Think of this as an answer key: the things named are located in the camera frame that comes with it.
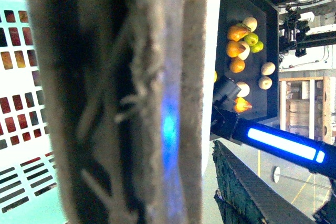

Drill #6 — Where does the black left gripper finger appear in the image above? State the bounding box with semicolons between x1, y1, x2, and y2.
213;140;314;223

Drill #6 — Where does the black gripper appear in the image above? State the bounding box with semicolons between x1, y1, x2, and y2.
213;76;241;111

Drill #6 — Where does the brown basket handle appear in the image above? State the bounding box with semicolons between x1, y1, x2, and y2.
28;0;213;223

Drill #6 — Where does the light blue plastic basket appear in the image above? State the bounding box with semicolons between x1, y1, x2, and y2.
1;0;67;223

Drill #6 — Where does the black display shelf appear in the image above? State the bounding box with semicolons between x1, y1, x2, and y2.
214;0;279;127

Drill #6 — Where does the green apple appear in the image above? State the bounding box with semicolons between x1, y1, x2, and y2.
244;33;259;46

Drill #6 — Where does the orange pear fruit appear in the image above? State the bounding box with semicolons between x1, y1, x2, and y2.
227;25;251;42

